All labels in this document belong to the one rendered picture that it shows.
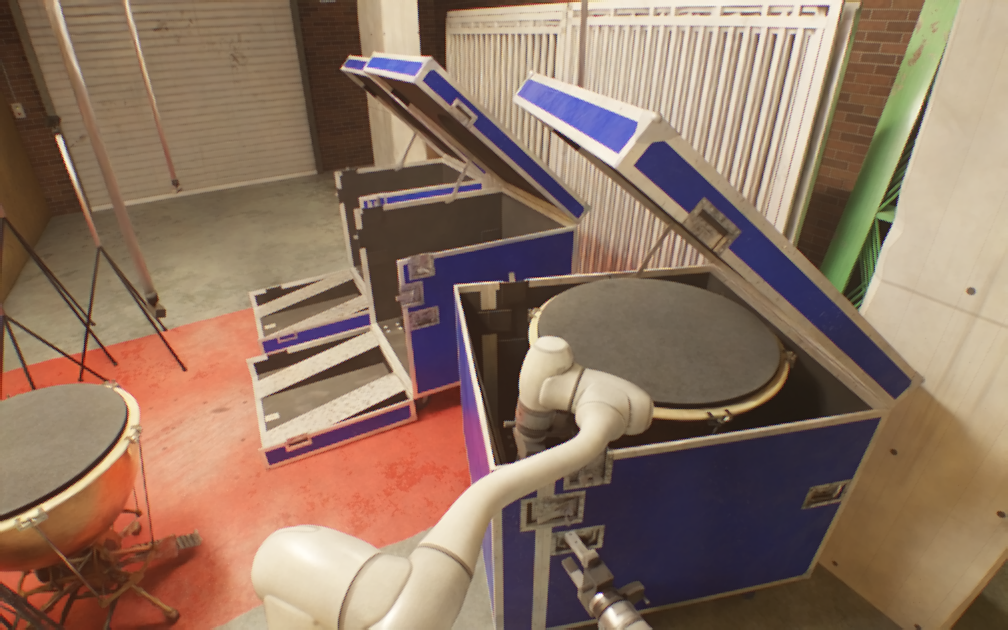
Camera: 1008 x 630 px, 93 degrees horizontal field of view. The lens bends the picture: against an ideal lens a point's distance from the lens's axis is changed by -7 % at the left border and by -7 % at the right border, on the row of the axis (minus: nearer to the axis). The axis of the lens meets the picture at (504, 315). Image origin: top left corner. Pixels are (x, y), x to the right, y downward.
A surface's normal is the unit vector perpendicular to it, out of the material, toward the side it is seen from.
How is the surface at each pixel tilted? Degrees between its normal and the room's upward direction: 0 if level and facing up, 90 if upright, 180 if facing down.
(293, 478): 0
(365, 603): 25
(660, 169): 90
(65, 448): 0
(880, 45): 90
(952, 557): 90
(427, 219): 90
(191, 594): 0
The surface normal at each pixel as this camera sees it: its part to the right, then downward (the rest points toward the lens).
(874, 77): -0.85, 0.27
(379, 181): 0.47, 0.43
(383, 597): 0.04, -0.71
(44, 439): -0.01, -0.87
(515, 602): 0.17, 0.48
